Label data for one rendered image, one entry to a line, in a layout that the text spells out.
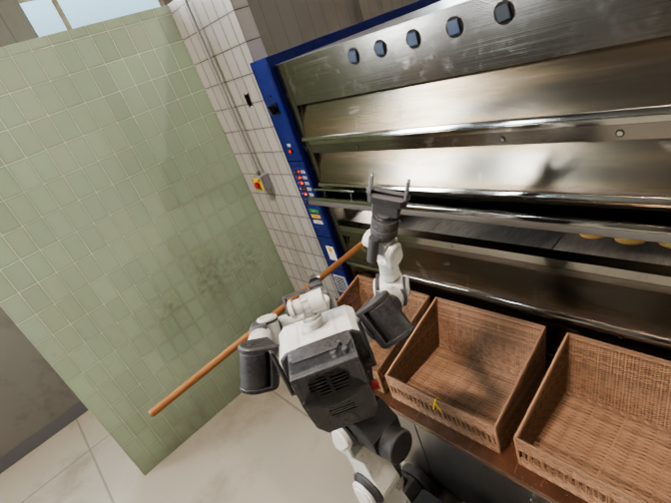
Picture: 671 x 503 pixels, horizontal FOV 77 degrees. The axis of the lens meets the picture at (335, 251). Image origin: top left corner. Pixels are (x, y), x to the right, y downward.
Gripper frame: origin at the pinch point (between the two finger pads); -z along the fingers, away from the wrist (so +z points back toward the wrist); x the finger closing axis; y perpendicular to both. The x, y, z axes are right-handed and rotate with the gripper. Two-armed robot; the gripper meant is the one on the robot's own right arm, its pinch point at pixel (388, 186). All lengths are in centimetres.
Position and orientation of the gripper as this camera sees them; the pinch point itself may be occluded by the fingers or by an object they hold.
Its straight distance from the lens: 125.0
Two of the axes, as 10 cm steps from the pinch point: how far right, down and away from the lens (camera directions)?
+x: -9.5, -2.2, 2.3
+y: 3.2, -6.4, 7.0
